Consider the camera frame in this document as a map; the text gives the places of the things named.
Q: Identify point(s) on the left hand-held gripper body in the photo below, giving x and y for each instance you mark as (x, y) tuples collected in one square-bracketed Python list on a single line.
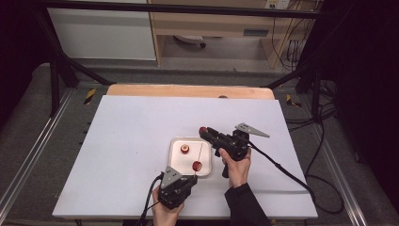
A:
[(172, 191)]

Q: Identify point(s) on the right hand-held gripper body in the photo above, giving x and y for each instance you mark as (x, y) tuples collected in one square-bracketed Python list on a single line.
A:
[(233, 146)]

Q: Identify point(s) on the white square tray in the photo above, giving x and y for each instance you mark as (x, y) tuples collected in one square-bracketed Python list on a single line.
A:
[(183, 163)]

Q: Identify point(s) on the person's left hand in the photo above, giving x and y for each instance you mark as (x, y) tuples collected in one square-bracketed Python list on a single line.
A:
[(164, 213)]

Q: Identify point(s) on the person's right hand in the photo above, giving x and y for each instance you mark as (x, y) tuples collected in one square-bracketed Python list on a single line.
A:
[(238, 171)]

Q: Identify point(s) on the light wooden table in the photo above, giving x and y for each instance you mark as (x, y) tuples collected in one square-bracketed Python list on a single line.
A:
[(188, 91)]

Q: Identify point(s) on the yellow black hazard tape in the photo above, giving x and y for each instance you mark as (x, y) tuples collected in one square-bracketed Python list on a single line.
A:
[(291, 101), (89, 96)]

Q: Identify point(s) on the white chair base with wheel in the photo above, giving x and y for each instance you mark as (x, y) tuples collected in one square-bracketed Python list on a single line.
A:
[(191, 40)]

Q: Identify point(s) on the wooden desk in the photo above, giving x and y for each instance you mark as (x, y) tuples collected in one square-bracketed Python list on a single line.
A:
[(216, 25)]

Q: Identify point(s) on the white power strip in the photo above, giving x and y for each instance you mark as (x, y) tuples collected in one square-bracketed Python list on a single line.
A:
[(276, 3)]

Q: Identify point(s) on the white cabinet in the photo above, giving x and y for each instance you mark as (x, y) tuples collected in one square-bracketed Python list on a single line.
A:
[(103, 34)]

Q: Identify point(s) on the dark curtain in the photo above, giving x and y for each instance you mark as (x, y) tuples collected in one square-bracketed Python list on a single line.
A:
[(15, 47), (367, 78)]

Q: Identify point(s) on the aluminium floor rail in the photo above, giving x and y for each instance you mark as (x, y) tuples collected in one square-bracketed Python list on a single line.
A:
[(329, 157), (34, 150)]

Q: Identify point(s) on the black metal frame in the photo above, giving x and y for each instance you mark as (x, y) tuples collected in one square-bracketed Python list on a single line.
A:
[(188, 8)]

